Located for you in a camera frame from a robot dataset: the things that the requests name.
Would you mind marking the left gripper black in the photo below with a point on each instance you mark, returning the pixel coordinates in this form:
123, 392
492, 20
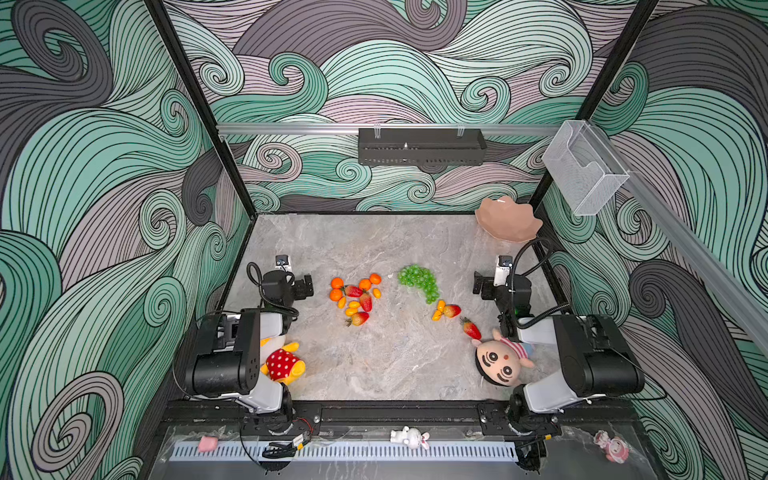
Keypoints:
303, 287

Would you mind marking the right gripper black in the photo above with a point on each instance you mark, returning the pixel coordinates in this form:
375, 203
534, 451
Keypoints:
480, 285

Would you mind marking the pink fruit bowl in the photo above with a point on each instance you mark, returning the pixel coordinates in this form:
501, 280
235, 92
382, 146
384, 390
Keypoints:
505, 219

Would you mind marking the green grape bunch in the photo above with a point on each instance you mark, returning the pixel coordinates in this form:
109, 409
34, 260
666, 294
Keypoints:
422, 278

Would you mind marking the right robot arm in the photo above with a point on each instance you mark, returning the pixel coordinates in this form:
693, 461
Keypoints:
595, 361

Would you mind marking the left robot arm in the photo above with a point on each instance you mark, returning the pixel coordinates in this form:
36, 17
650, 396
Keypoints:
244, 356

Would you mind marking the large orange lower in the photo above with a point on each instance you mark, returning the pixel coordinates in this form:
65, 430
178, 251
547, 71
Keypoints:
336, 294

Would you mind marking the strawberry upper left cluster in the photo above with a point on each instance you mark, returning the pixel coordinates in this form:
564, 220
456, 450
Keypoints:
353, 291

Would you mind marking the strawberry cluster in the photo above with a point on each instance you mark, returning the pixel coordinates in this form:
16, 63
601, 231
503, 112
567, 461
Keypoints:
366, 302
353, 291
357, 319

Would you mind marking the strawberry bottom left cluster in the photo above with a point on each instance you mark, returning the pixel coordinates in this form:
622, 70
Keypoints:
357, 319

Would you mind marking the strawberry middle left cluster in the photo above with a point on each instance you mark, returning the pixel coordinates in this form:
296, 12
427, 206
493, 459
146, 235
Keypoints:
366, 302

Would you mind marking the pig-face plush doll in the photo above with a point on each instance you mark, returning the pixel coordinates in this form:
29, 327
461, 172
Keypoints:
500, 360

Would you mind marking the yellow plush toy red dress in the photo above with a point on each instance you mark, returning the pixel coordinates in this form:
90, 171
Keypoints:
283, 365

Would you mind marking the white bunny figurine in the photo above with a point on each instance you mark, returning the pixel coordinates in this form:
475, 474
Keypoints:
412, 438

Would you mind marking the small pink eraser toy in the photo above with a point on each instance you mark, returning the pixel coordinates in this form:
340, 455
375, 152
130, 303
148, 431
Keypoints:
207, 444

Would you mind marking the pink pig figurine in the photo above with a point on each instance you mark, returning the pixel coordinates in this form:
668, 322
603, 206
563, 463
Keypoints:
616, 450

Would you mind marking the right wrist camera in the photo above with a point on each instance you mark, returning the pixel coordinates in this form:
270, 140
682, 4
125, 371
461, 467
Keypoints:
502, 269

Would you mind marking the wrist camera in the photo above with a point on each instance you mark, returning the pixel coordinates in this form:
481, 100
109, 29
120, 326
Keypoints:
502, 269
282, 262

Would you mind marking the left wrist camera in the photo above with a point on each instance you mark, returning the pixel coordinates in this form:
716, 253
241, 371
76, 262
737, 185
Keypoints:
282, 262

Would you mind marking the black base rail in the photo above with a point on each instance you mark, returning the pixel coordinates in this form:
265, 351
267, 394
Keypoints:
329, 419

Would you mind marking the clear plastic wall bin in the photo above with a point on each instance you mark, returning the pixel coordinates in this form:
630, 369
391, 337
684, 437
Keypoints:
585, 166

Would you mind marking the black wall tray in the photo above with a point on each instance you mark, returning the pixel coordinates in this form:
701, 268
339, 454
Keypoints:
431, 149

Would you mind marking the white slotted cable duct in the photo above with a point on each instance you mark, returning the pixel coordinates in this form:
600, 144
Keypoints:
353, 451

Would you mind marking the aluminium rail back wall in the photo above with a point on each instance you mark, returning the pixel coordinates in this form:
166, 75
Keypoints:
305, 128

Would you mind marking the aluminium rail wall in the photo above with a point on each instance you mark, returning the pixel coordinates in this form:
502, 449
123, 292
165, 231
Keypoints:
704, 215
305, 128

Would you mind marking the aluminium rail right wall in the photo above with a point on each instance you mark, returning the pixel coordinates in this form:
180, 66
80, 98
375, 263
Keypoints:
704, 215

